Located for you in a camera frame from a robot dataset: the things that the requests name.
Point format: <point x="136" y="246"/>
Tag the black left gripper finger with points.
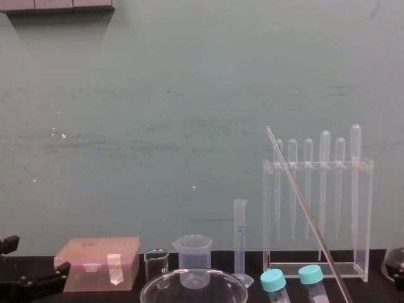
<point x="47" y="277"/>
<point x="9" y="244"/>

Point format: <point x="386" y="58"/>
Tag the small glass beaker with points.
<point x="156" y="268"/>

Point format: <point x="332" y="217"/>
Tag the translucent plastic beaker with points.
<point x="194" y="255"/>

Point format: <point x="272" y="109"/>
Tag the teal capped centrifuge tube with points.
<point x="311" y="274"/>
<point x="273" y="281"/>

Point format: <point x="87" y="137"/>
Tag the thin glass thermometer rod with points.
<point x="307" y="213"/>

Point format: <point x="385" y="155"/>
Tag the clear acrylic pipette rack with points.
<point x="361" y="221"/>

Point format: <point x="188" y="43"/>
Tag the pink translucent plastic box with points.
<point x="94" y="265"/>

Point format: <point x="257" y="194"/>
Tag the large clear glass dish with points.
<point x="221" y="284"/>

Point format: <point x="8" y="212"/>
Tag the plastic graduated cylinder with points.
<point x="240" y="240"/>

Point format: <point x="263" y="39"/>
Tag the large plastic transfer pipette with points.
<point x="324" y="148"/>

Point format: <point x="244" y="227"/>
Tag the clear glass flask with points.
<point x="393" y="252"/>

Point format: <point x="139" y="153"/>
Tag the grey wall cabinet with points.
<point x="57" y="4"/>

